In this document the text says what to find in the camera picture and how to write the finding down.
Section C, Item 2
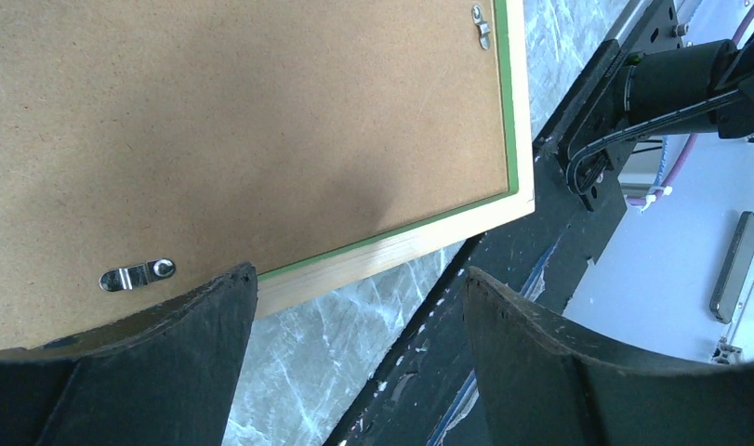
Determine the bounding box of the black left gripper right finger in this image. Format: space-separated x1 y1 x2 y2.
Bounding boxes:
463 268 754 445

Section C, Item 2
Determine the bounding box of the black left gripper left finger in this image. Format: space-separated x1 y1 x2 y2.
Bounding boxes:
0 263 258 445

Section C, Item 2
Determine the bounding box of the green wooden photo frame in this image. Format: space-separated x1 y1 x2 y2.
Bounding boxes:
0 1 536 350

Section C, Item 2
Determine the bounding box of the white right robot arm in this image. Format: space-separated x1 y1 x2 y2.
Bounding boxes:
559 32 754 196

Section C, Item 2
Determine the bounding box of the black smartphone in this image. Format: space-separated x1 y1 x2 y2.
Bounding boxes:
709 211 754 324

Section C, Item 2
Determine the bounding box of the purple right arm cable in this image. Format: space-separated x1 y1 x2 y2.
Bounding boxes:
626 0 754 211

